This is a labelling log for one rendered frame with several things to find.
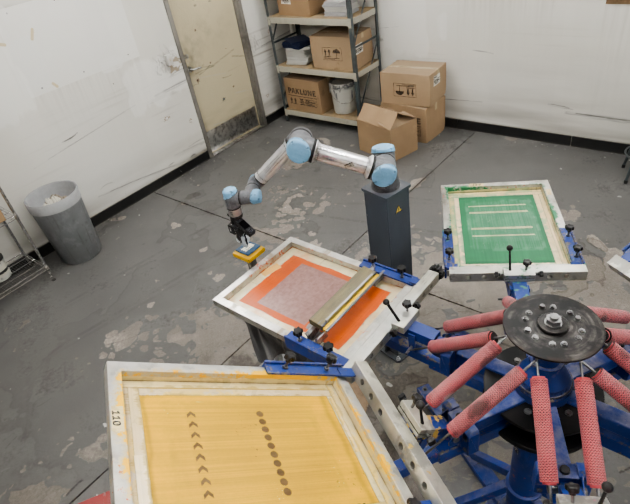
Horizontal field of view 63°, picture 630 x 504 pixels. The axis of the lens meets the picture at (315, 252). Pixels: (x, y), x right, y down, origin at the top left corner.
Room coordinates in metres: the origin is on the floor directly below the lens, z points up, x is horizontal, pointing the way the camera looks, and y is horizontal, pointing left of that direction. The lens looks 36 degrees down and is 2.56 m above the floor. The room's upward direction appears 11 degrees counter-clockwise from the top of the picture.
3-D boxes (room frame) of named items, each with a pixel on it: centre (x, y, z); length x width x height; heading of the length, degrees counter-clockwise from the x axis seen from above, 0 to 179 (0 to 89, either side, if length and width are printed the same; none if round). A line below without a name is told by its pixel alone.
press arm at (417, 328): (1.44, -0.35, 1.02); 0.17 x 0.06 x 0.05; 45
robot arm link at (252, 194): (2.34, 0.27, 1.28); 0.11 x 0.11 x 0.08; 79
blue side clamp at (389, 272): (1.86, -0.32, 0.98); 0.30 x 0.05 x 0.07; 45
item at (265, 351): (1.73, 0.23, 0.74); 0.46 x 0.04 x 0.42; 45
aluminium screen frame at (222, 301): (1.84, 0.05, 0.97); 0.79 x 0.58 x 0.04; 45
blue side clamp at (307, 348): (1.47, 0.07, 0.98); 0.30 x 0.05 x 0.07; 45
